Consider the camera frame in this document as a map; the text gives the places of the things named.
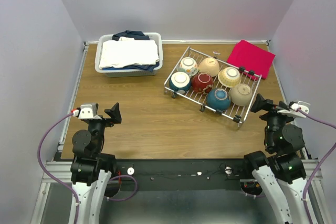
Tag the blue glazed bowl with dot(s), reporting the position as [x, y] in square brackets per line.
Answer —
[218, 99]

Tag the beige stoneware bowl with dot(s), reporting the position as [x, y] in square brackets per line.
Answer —
[241, 94]

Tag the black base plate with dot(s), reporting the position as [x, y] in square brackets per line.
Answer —
[183, 174]

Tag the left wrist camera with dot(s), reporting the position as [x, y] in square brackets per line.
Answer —
[87, 112]

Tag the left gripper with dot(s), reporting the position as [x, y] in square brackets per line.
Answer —
[114, 112]

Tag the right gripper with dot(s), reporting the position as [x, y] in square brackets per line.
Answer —
[260, 103]

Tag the white folded towel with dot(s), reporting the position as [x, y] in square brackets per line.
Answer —
[119, 54]

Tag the silver wire dish rack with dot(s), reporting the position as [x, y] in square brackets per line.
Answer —
[237, 114]

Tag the white plastic laundry basket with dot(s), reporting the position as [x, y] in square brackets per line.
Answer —
[129, 72]

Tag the red flower bowl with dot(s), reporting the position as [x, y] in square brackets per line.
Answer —
[202, 83]

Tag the yellow dotted bowl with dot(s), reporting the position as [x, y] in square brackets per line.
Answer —
[229, 77]

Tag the aluminium frame rail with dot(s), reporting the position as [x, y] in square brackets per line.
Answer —
[45, 185]

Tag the teal white bowl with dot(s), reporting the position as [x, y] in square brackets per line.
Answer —
[180, 82]

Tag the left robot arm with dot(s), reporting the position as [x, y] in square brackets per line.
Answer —
[91, 168]

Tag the peach speckled bowl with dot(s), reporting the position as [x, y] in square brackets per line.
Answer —
[210, 66]

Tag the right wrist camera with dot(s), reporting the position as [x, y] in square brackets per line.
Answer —
[297, 109]

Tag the white floral bowl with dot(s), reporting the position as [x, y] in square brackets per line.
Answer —
[189, 66]

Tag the pink folded cloth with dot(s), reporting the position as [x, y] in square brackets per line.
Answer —
[251, 57]

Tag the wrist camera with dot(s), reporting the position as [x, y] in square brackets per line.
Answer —
[87, 112]
[297, 109]

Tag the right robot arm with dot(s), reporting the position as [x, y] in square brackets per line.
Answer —
[282, 176]

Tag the dark blue clothing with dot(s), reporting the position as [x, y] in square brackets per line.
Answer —
[132, 35]

